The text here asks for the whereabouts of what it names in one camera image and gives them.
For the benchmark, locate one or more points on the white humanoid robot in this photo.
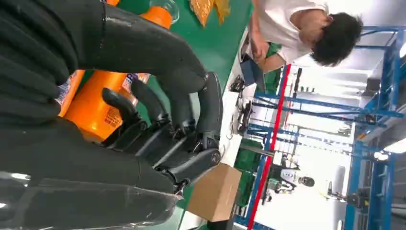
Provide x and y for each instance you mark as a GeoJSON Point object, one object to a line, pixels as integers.
{"type": "Point", "coordinates": [290, 177]}

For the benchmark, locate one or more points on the white side table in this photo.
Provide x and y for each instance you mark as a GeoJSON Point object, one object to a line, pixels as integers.
{"type": "Point", "coordinates": [230, 127]}

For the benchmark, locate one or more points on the brown cardboard box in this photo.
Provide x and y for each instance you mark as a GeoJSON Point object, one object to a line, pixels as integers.
{"type": "Point", "coordinates": [214, 193]}

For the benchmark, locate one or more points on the red upright pole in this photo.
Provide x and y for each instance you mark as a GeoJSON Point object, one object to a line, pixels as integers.
{"type": "Point", "coordinates": [272, 139]}

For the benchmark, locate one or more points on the green table mat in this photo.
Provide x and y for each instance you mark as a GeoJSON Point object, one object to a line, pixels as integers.
{"type": "Point", "coordinates": [215, 44]}

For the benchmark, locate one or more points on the yellow sheet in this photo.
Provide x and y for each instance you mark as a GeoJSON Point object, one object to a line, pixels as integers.
{"type": "Point", "coordinates": [203, 11]}

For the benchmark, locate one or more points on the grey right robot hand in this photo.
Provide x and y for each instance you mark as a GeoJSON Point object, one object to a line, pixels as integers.
{"type": "Point", "coordinates": [79, 177]}

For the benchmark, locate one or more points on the green plastic crate stack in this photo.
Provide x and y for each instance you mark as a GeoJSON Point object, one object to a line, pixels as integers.
{"type": "Point", "coordinates": [249, 162]}

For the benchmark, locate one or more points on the blue metal rack frame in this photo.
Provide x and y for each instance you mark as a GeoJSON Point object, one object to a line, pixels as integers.
{"type": "Point", "coordinates": [355, 177]}

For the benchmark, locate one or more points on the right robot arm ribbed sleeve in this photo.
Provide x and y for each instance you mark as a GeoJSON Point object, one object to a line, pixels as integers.
{"type": "Point", "coordinates": [28, 57]}

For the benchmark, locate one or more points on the person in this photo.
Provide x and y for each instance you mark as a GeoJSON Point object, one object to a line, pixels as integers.
{"type": "Point", "coordinates": [279, 25]}

